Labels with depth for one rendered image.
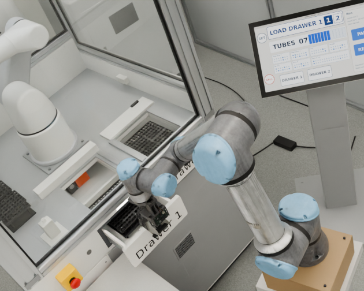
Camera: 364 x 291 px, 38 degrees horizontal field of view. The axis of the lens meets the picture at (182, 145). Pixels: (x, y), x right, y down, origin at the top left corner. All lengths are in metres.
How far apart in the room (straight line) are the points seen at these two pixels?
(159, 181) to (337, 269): 0.62
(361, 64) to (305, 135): 1.25
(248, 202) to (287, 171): 1.81
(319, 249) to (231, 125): 0.60
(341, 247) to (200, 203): 0.79
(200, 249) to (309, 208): 1.01
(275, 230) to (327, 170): 1.25
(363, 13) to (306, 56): 0.26
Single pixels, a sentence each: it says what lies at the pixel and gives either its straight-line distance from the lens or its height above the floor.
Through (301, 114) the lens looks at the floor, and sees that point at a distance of 3.51.
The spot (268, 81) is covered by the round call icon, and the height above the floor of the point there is 1.01.
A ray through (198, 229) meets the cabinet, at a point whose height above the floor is 0.48.
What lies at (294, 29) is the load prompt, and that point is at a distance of 2.19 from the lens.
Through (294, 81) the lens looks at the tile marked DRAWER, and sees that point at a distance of 2.18.
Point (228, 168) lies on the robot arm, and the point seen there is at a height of 1.45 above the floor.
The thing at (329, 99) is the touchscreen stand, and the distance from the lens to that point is 2.37.
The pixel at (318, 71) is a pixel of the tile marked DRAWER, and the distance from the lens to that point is 2.18.
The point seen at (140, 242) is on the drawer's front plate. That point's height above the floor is 0.90.
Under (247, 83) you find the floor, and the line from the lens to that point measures 3.88.
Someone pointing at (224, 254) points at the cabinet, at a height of 0.17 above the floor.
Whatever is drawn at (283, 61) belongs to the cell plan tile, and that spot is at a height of 1.06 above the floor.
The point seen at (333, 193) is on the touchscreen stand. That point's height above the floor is 0.16.
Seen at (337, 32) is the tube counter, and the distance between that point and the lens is 2.19.
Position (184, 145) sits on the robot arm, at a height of 1.29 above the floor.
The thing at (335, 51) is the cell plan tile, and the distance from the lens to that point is 2.19.
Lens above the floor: 2.34
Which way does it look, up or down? 41 degrees down
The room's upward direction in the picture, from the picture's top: 23 degrees counter-clockwise
